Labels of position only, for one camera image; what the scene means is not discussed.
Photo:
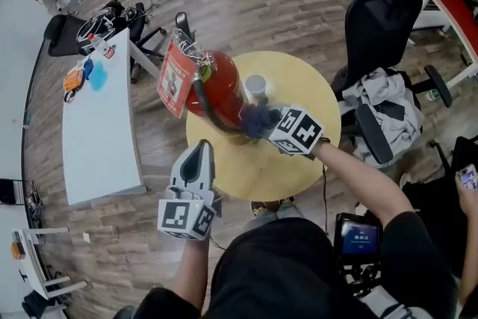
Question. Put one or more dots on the person's black shirt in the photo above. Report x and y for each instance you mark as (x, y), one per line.
(280, 272)

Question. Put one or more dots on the black office chair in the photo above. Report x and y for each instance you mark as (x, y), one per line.
(59, 33)

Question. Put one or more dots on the white rectangular table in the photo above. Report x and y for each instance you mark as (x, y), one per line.
(97, 138)

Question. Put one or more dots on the white paper scrap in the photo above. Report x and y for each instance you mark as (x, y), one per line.
(86, 238)

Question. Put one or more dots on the person's shoe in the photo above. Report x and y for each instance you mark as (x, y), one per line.
(288, 203)
(261, 208)

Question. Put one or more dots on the grey hoodie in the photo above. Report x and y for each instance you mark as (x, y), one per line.
(388, 89)

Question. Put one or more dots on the black monitor screen rig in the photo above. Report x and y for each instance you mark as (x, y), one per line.
(360, 239)

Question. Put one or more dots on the grey-blue wiping cloth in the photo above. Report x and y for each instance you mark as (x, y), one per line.
(259, 119)

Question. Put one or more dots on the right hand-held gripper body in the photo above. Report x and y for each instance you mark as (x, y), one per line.
(298, 130)

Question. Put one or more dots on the light blue cloth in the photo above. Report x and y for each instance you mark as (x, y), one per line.
(99, 76)

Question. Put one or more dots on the red-topped white table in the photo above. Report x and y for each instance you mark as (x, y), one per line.
(455, 7)

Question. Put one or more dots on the white disposable cup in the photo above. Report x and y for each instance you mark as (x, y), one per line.
(255, 86)

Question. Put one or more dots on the green bottle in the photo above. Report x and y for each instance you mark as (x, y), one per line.
(433, 95)

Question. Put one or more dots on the orange box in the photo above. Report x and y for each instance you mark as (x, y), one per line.
(18, 249)

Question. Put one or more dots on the person's grey trousers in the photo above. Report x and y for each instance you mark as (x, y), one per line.
(276, 216)

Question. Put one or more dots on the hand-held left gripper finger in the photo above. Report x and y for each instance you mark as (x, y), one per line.
(209, 175)
(179, 181)

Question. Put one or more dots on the black high-back mesh chair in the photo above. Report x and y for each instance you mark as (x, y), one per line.
(377, 26)

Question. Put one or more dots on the person's left shoe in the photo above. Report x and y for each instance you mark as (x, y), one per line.
(261, 208)

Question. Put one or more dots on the clear red-label water bottle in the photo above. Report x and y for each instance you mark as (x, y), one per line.
(101, 45)

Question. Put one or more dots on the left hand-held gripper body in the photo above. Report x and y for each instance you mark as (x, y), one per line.
(179, 216)

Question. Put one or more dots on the red fire extinguisher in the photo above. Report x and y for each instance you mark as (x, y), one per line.
(220, 86)

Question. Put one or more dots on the person's left forearm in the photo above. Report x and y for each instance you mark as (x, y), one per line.
(190, 272)

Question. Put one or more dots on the round yellow wooden table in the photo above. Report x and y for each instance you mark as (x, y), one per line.
(261, 168)

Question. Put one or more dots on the small blue pouch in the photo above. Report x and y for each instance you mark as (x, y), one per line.
(88, 69)

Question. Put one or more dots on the person's right shoe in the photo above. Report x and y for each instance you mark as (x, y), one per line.
(288, 203)

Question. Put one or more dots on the person's right forearm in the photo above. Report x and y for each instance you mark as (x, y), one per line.
(358, 179)

